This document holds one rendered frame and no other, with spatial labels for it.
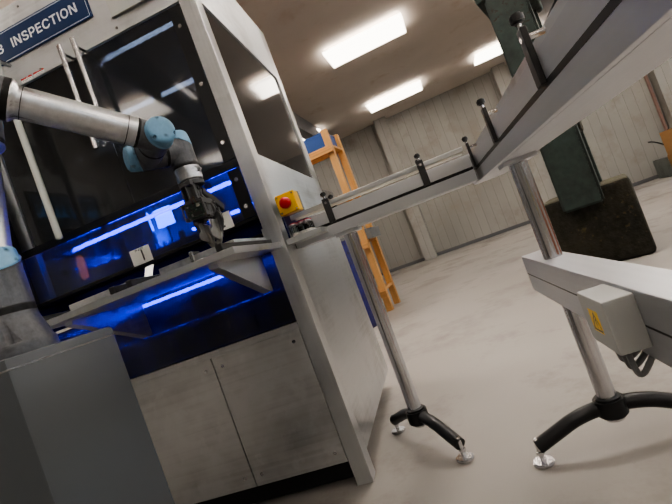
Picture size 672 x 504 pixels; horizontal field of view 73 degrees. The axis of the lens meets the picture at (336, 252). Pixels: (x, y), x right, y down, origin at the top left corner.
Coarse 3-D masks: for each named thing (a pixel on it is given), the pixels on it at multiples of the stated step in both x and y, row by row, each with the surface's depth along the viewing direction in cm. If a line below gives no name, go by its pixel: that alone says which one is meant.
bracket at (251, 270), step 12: (216, 264) 126; (228, 264) 133; (240, 264) 141; (252, 264) 150; (228, 276) 135; (240, 276) 138; (252, 276) 146; (264, 276) 156; (252, 288) 150; (264, 288) 153
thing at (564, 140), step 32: (480, 0) 355; (512, 0) 344; (512, 32) 348; (512, 64) 351; (576, 128) 337; (544, 160) 351; (576, 160) 339; (576, 192) 342; (608, 192) 339; (576, 224) 354; (608, 224) 343; (640, 224) 333; (608, 256) 346
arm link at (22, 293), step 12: (0, 252) 90; (12, 252) 93; (0, 264) 90; (12, 264) 91; (0, 276) 89; (12, 276) 91; (24, 276) 94; (0, 288) 88; (12, 288) 90; (24, 288) 92; (0, 300) 88; (12, 300) 89; (24, 300) 91
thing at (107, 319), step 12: (108, 312) 152; (120, 312) 157; (132, 312) 163; (144, 312) 169; (72, 324) 136; (84, 324) 140; (96, 324) 145; (108, 324) 150; (120, 324) 155; (132, 324) 161; (144, 324) 167; (132, 336) 162; (144, 336) 166
